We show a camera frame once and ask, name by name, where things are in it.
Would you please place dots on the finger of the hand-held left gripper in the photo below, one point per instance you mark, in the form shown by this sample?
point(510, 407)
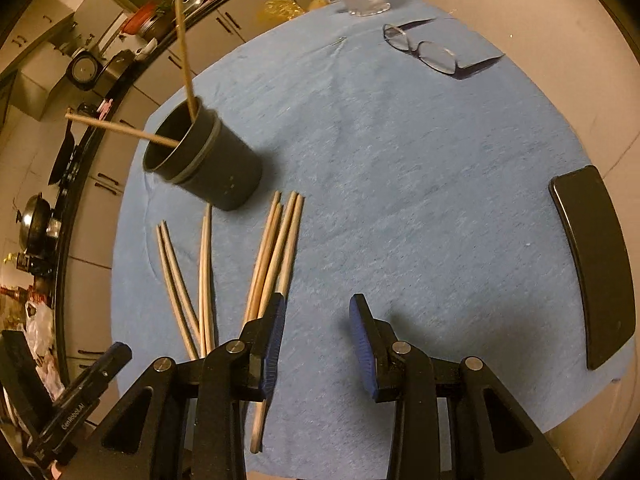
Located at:
point(102, 367)

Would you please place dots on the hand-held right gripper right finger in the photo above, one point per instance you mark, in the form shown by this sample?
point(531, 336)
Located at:
point(361, 350)

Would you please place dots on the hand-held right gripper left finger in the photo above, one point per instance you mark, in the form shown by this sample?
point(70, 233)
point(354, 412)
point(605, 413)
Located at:
point(272, 345)

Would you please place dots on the wooden chopstick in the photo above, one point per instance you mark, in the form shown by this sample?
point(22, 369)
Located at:
point(202, 270)
point(286, 240)
point(293, 240)
point(184, 50)
point(120, 130)
point(260, 260)
point(209, 270)
point(265, 270)
point(183, 280)
point(176, 292)

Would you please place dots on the dark round chopstick holder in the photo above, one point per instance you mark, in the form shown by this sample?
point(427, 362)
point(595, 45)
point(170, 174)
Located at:
point(220, 170)

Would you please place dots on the black rectangular object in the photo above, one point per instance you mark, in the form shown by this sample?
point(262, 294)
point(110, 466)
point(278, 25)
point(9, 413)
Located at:
point(20, 375)

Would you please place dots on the white plastic bag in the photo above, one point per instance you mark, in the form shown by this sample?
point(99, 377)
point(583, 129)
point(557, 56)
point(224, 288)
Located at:
point(37, 325)

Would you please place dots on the kitchen cabinets with black countertop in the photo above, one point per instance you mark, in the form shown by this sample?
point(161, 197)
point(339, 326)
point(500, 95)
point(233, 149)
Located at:
point(100, 210)

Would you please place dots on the black cooking pot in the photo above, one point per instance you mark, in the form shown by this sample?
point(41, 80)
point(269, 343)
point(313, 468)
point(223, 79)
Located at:
point(35, 222)

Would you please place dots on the blue table cloth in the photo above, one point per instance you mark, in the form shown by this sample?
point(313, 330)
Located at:
point(400, 185)

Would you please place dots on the black wok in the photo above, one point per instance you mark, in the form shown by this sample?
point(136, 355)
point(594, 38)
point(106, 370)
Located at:
point(62, 155)

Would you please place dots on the black phone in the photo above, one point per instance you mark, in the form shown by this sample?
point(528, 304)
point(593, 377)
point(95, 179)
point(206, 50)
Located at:
point(595, 265)

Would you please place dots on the pink cloth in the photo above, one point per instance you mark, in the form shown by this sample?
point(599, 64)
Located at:
point(105, 106)

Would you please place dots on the rice cooker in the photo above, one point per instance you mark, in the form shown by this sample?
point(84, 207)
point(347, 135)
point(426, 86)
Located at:
point(82, 70)

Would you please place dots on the eyeglasses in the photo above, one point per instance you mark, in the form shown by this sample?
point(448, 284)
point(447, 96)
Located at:
point(437, 57)

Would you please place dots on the yellow plastic bag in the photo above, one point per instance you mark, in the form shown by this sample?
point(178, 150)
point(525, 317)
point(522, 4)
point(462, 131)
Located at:
point(282, 10)

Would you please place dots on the red basin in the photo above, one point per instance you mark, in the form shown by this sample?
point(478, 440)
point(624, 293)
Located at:
point(145, 15)

